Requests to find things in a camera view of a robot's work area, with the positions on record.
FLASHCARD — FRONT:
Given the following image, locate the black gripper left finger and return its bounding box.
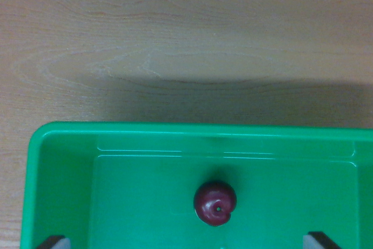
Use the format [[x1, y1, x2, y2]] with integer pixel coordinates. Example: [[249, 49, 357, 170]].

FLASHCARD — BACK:
[[35, 235, 71, 249]]

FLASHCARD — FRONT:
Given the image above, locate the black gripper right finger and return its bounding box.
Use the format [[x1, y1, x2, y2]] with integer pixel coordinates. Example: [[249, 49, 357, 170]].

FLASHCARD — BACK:
[[302, 231, 342, 249]]

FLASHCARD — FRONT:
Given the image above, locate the green plastic tray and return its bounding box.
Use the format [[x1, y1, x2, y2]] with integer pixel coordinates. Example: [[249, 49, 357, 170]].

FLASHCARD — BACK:
[[19, 121, 373, 249]]

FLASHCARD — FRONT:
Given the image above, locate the dark red plum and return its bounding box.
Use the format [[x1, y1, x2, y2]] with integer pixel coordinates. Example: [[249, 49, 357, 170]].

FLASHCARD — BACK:
[[193, 181, 237, 227]]

